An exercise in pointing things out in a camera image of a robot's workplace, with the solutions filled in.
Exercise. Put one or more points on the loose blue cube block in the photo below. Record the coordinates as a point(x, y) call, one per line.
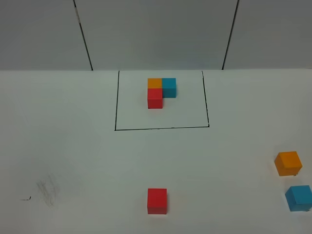
point(299, 198)

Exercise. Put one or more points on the template orange cube block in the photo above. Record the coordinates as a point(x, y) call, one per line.
point(154, 83)

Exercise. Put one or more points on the template red cube block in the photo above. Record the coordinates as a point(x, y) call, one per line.
point(154, 98)

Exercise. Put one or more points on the template blue cube block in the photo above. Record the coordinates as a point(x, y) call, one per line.
point(169, 87)

